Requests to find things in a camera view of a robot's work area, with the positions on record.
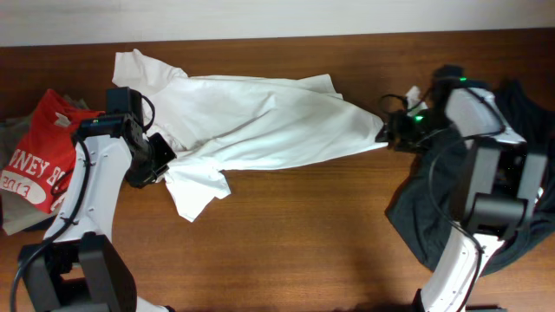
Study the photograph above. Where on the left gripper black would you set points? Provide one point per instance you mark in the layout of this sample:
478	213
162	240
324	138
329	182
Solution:
138	178

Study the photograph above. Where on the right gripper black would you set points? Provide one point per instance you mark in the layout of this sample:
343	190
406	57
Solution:
400	124

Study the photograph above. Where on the white t-shirt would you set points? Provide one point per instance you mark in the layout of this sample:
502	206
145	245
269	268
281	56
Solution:
220	123

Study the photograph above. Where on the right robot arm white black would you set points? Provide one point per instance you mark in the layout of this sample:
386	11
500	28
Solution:
481	192

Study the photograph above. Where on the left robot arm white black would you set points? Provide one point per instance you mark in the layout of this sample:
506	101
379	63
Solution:
76	267

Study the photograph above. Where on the black Nike t-shirt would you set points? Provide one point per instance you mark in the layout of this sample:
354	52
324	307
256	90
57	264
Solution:
423	229

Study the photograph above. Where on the red printed t-shirt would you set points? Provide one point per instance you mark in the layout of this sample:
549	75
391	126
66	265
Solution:
41	166

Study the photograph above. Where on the khaki folded garment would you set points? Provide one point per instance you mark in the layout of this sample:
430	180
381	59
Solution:
17	213

